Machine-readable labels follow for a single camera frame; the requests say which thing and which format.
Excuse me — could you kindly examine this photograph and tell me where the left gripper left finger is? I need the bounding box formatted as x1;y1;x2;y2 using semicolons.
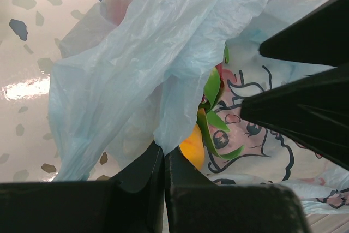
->
1;144;165;232

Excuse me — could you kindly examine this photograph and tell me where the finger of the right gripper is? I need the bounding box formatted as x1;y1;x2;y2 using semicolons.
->
259;0;348;67
240;64;348;169

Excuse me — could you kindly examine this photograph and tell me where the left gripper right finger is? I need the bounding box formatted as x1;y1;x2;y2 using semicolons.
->
165;150;311;233

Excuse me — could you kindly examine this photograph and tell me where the yellow mango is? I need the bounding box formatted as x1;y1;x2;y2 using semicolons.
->
179;124;205;170

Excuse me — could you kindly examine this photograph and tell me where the red dragon fruit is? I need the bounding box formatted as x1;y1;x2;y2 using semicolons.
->
197;46;244;160

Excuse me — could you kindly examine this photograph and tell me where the blue plastic bag with fruit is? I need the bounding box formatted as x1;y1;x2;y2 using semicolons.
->
49;0;349;214

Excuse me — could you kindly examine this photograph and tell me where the aluminium front rail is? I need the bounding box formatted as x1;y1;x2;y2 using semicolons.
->
306;214;349;233

